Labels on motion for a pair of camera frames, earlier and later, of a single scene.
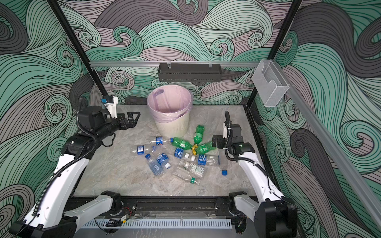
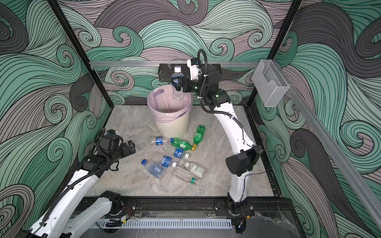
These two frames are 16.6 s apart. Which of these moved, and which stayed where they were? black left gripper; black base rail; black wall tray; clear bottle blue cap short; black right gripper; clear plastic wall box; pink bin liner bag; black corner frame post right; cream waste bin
Moved: black left gripper; clear bottle blue cap short; black right gripper
Stayed: black corner frame post right; black wall tray; clear plastic wall box; pink bin liner bag; cream waste bin; black base rail
